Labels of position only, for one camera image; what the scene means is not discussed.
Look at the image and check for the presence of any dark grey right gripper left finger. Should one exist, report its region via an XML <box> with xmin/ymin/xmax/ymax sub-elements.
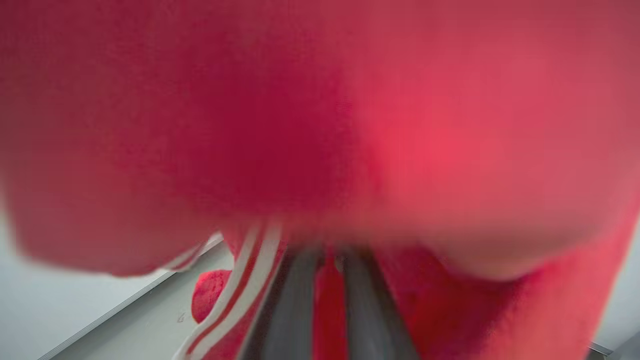
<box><xmin>239</xmin><ymin>247</ymin><xmax>325</xmax><ymax>360</ymax></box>

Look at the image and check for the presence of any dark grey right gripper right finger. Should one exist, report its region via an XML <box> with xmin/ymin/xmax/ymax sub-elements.
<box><xmin>336</xmin><ymin>246</ymin><xmax>421</xmax><ymax>360</ymax></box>

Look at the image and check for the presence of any red garment with white stripes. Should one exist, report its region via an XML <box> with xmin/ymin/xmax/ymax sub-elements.
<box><xmin>0</xmin><ymin>0</ymin><xmax>640</xmax><ymax>360</ymax></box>

